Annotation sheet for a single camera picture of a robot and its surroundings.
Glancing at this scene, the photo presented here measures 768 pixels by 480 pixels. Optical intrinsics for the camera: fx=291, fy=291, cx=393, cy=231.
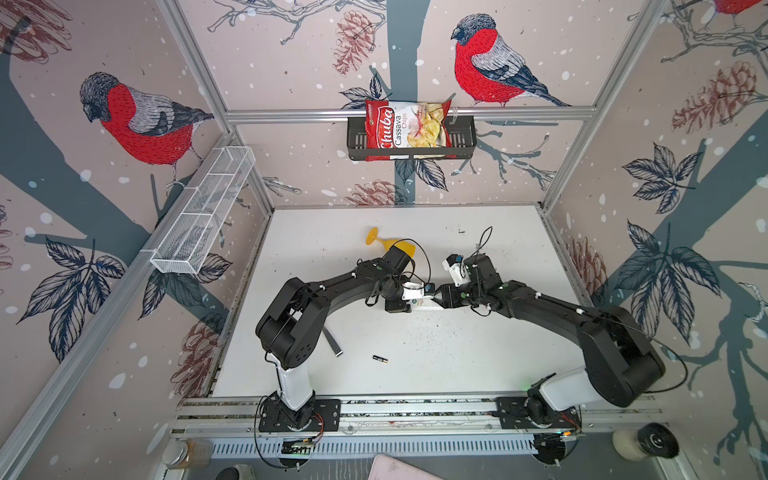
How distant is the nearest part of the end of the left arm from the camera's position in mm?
708

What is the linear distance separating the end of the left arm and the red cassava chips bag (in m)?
0.33

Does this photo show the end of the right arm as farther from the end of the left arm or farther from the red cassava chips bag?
the red cassava chips bag

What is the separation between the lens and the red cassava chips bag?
87 centimetres
